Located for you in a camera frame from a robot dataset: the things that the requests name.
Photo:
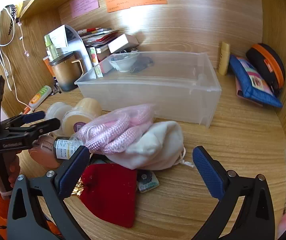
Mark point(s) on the orange packet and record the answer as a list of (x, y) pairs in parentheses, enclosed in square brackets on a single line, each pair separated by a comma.
[(47, 66)]

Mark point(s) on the blue fabric pencil pouch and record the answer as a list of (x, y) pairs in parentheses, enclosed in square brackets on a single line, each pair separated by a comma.
[(247, 77)]

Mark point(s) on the fruit-printed card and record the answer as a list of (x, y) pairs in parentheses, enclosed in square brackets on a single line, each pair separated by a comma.
[(94, 56)]

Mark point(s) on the white paper note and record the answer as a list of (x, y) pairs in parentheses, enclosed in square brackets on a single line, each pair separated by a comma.
[(56, 38)]

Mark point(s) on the cream-filled plastic jar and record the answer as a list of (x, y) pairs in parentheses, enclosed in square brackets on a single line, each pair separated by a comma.
[(83, 115)]

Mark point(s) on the stack of books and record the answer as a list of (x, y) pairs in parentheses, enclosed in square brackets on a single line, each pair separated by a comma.
[(98, 38)]

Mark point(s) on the dark green bottle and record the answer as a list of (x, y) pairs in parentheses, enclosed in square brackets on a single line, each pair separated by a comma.
[(64, 148)]

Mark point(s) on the pink round case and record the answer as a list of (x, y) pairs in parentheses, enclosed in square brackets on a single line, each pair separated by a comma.
[(41, 155)]

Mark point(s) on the pink paper note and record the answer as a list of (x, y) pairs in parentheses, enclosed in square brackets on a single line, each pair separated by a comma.
[(84, 3)]

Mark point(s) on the white bowl of beads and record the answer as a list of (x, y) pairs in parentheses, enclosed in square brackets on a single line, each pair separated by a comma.
[(123, 61)]

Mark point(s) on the red white marker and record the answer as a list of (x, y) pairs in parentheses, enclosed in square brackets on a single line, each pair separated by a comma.
[(89, 30)]

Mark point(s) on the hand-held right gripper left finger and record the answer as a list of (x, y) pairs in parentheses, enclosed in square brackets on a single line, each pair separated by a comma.
[(73, 170)]

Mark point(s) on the small metal parts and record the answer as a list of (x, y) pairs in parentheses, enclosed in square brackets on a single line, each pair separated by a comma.
[(57, 87)]

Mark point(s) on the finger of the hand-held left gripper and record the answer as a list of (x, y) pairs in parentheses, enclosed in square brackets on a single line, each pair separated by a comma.
[(43, 127), (34, 116)]

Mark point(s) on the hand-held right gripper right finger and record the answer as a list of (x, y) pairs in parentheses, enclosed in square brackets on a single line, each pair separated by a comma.
[(207, 172)]

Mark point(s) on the wooden desktop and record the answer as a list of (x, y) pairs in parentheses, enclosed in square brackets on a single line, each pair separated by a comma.
[(232, 142)]

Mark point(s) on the yellow sunscreen bottle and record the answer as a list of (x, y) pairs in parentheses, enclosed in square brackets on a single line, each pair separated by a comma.
[(224, 57)]

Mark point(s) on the green orange tube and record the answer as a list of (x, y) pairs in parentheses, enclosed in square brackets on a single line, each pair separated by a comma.
[(39, 97)]

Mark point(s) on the person's left hand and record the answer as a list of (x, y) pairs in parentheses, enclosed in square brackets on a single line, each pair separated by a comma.
[(14, 167)]

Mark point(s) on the grey arched stand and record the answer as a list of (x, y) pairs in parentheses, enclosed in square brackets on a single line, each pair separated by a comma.
[(80, 47)]

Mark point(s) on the clear plastic storage box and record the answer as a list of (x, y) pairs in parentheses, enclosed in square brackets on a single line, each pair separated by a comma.
[(158, 90)]

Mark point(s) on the orange white pen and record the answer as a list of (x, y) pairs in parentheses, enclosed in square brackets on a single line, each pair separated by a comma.
[(28, 110)]

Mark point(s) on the brown lidded mug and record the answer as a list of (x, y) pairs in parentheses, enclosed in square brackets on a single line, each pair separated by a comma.
[(64, 72)]

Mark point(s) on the red velvet pouch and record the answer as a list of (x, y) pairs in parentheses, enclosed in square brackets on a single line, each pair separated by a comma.
[(110, 195)]

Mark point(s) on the black case with orange zip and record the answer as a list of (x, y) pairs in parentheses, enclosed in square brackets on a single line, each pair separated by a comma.
[(265, 57)]

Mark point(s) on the small white box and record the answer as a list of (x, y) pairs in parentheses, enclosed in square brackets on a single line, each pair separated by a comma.
[(123, 42)]

